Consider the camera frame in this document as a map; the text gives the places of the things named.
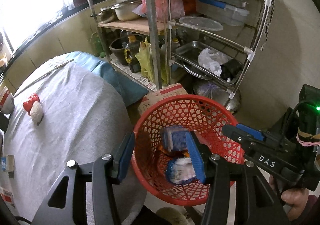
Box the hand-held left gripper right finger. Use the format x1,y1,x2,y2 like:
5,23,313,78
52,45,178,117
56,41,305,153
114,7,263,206
186,131,290,225

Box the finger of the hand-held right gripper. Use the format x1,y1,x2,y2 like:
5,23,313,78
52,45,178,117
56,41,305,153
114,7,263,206
236,123,266,142
222,124,253,151

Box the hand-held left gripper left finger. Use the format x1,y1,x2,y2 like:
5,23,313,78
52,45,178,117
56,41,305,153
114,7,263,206
31,130,136,225

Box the blue plastic packet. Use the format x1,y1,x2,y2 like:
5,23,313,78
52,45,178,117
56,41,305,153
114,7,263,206
165,157,198,186
161,126,193,153

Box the red plastic mesh basket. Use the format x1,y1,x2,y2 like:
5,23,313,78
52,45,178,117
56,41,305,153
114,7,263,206
130,94,245,207

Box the red and white packet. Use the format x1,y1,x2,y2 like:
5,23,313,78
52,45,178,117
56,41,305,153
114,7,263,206
29,102,45,123

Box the red wrapper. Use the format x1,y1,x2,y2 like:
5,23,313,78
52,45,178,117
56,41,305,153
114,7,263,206
23,93,40,111

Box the blue toothpaste box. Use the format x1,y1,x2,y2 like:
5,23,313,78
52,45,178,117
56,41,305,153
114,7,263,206
0,155,15,178

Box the small red-topped carton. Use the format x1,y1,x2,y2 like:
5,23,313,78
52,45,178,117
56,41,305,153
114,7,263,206
0,186,14,209

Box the person's right hand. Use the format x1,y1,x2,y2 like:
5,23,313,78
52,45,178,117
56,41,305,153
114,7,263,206
269,176,311,220

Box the steel basin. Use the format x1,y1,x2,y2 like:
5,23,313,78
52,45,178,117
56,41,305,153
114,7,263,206
224,91,242,116

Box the purple plastic bag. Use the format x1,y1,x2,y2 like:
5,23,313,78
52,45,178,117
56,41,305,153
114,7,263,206
194,80,226,98

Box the grey tablecloth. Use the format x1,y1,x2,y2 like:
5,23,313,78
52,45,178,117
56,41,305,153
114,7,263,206
0,61,148,225

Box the black item in tray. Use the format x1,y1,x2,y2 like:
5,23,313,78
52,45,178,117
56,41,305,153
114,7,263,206
221,58,244,82

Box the tan fluffy slipper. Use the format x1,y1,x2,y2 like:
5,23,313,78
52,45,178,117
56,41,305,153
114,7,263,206
156,207,191,225

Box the cardboard box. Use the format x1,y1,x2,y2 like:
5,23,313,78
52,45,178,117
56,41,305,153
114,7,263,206
138,82,189,115

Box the white plastic bag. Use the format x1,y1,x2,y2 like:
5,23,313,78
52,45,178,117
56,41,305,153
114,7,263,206
198,48,231,77

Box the newspaper shelf liner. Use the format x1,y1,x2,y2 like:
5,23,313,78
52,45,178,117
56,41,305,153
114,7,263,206
110,58,161,92

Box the steel tray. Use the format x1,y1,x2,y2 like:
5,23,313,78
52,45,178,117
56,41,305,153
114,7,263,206
172,40,247,85

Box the yellow plastic bag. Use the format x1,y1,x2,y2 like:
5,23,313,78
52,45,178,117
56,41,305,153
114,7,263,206
135,37,171,86

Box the cooking oil bottle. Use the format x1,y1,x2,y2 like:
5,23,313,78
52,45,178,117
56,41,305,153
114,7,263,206
124,35,144,73

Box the black bucket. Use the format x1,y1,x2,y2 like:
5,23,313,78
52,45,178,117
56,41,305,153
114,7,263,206
109,37,130,65

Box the long pale wooden stick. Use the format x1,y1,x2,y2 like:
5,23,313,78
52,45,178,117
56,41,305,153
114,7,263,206
13,58,74,98

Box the green plastic bottle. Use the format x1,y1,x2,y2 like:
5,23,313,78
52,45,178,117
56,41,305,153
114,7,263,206
91,32,107,59

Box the clear storage boxes blue lid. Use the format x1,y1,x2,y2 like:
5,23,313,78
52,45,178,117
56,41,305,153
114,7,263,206
195,0,250,27

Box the metal rack with wooden shelf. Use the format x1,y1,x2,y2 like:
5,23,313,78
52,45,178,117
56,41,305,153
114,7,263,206
85,0,175,91

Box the stack of red-banded bowls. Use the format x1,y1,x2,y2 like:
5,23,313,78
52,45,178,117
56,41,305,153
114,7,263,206
0,86,15,115

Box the yellow kitchen counter cabinets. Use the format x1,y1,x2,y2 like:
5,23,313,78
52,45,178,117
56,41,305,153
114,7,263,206
0,2,116,90

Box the glass lidded pot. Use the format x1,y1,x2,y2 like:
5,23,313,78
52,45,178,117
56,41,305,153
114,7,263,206
98,6,118,23

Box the red plastic bag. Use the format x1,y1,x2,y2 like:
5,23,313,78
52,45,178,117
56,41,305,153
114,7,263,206
132,0,187,19

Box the steel pot with lid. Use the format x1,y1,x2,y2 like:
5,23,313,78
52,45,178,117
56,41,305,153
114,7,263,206
111,0,143,22

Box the window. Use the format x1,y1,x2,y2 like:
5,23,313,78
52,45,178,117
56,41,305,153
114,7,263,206
0,0,61,51

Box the steel wire corner rack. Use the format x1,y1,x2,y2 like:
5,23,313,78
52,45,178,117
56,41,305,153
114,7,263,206
164,0,276,115

